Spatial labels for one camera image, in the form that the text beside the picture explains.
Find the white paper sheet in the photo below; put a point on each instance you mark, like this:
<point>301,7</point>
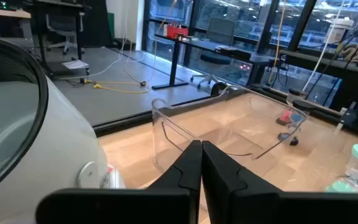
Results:
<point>75,64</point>

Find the red box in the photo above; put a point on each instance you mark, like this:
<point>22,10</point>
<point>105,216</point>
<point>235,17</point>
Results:
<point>177,32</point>

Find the black workbench frame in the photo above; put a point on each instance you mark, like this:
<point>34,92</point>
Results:
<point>57,4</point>

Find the black side desk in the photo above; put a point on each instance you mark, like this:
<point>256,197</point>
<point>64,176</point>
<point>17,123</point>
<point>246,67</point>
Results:
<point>315,59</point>

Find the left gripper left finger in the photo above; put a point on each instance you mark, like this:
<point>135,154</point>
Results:
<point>166,205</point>

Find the dark office chair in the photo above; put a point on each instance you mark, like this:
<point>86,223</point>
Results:
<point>62,26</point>

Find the black standing desk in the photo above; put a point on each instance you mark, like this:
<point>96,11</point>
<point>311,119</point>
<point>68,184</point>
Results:
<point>174,62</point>

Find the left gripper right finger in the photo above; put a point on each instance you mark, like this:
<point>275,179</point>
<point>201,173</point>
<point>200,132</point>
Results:
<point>259,208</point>

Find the white tub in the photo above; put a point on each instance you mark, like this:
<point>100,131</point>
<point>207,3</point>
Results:
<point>337,32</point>

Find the grey mesh office chair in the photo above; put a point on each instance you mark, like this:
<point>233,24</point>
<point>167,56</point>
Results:
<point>221,31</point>

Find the wooden desk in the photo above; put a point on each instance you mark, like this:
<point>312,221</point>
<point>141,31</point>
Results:
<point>5,14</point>

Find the red sand hourglass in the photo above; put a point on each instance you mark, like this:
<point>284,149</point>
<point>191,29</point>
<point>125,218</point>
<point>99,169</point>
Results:
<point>285,115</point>

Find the large clear plastic bin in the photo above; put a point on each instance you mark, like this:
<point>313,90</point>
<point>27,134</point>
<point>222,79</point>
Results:
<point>166,124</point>

